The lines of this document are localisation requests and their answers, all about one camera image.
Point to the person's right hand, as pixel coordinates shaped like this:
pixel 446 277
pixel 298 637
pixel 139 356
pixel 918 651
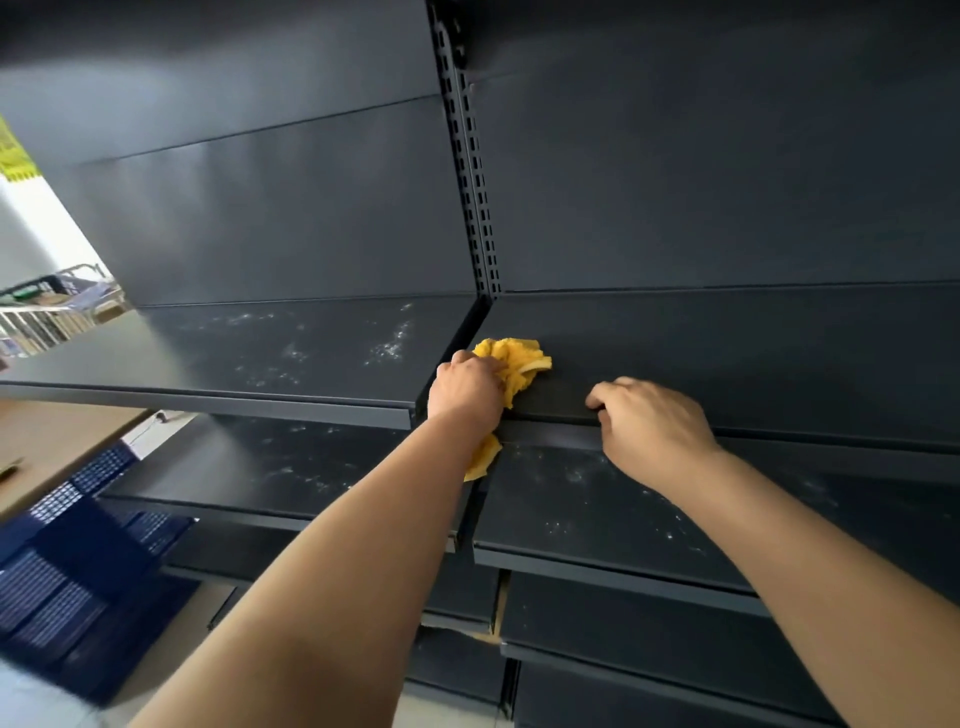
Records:
pixel 660 435

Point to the person's left hand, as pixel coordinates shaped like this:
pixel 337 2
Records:
pixel 465 394

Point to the person's right thumb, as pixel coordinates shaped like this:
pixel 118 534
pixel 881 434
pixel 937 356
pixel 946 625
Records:
pixel 598 401

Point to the person's left fingers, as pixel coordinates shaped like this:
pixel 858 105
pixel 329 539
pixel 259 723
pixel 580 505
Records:
pixel 480 361

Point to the yellow cleaning cloth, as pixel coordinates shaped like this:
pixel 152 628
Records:
pixel 517 361

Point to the person's right forearm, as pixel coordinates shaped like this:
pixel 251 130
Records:
pixel 817 592

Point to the dusty dark metal shelf board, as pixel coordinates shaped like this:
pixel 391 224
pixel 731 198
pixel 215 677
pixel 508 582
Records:
pixel 262 465
pixel 262 352
pixel 585 517

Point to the clean dark metal shelf board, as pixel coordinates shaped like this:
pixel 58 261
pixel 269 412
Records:
pixel 750 352

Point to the dark slotted shelf upright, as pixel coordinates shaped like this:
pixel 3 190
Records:
pixel 471 157

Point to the dark metal back panel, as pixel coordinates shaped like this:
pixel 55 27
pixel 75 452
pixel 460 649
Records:
pixel 712 150
pixel 262 187

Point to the blue plastic crate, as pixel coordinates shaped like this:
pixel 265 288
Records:
pixel 97 480
pixel 75 615

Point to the light wooden counter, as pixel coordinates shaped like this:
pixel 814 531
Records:
pixel 52 442

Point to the yellow hanging sign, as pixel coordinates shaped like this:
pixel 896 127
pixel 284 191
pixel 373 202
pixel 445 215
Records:
pixel 11 150

